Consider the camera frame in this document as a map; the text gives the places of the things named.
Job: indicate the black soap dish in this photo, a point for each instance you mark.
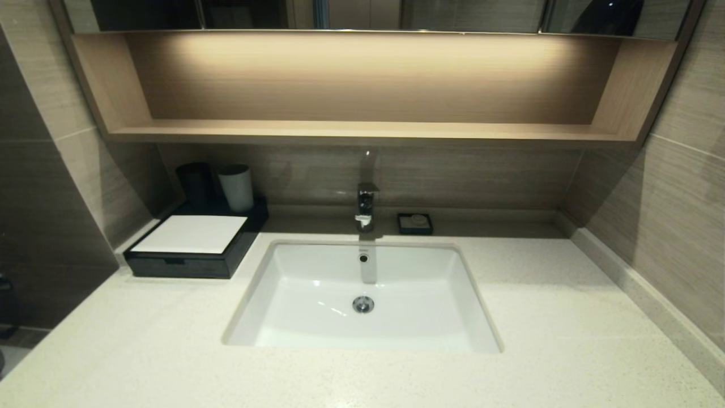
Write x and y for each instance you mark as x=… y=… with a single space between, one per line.
x=403 y=229

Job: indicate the round white soap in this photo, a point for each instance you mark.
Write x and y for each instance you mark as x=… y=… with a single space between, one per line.
x=418 y=219

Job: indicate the black cup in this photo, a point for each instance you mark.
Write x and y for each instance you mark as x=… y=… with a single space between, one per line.
x=195 y=184

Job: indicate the black amenity box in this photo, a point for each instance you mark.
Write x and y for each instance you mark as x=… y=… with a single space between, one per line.
x=249 y=238

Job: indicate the chrome faucet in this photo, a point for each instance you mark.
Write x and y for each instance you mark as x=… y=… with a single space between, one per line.
x=366 y=204

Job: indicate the chrome sink drain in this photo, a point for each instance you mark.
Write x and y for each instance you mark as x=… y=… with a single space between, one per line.
x=363 y=304

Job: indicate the grey cup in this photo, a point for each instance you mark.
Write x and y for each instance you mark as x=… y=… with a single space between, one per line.
x=237 y=190

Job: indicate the wooden wall niche shelf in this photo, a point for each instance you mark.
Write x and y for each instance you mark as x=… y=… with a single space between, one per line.
x=362 y=79

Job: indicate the mirror cabinet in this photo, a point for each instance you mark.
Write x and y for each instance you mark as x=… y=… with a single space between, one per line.
x=453 y=14

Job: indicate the white sink basin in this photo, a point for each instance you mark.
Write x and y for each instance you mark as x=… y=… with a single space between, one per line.
x=306 y=294

